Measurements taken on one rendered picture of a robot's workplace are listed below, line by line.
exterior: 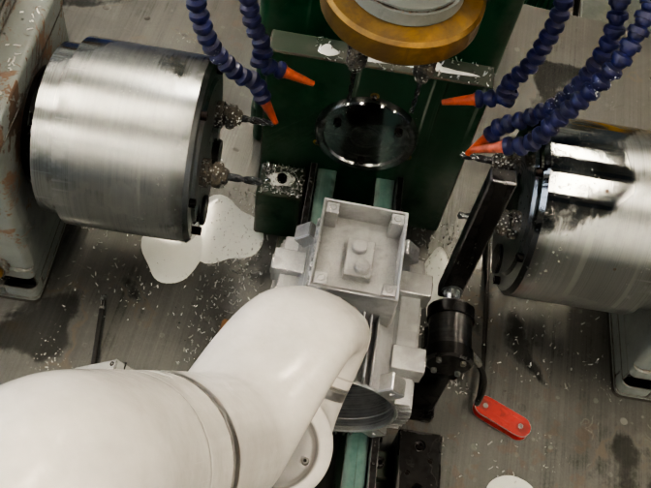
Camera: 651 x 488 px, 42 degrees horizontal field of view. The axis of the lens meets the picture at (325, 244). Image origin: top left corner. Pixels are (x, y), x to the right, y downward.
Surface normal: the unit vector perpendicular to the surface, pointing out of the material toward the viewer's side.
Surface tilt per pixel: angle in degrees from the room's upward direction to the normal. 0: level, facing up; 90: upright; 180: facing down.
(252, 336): 18
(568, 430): 0
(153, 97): 13
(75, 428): 30
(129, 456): 51
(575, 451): 0
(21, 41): 0
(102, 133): 36
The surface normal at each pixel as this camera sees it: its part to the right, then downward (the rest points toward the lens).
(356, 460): 0.11, -0.53
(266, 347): 0.15, -0.72
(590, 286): -0.11, 0.73
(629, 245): -0.03, 0.30
